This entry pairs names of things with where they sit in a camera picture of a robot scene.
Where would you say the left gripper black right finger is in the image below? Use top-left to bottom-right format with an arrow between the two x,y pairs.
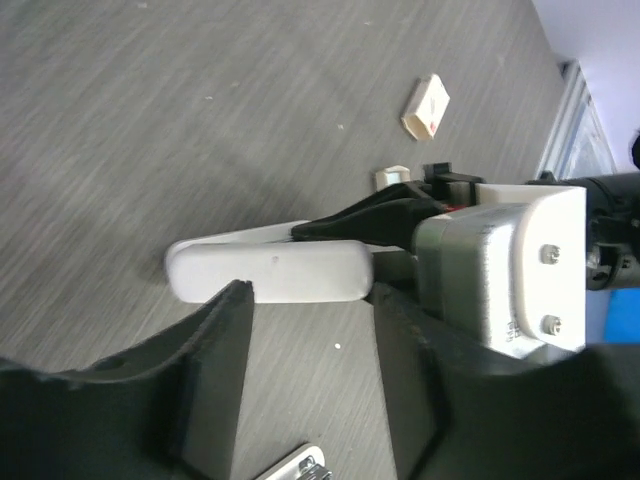
369,284 -> 639,479

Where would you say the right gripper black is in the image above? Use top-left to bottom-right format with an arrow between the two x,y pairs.
291,162 -> 485,249

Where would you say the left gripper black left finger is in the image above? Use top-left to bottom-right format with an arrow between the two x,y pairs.
1,280 -> 254,479

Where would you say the small staple box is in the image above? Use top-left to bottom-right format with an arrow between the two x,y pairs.
400,74 -> 450,141

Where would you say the white stapler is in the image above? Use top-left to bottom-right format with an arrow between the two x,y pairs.
164,219 -> 416,305

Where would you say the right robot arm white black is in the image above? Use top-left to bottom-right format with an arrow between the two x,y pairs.
291,163 -> 639,291

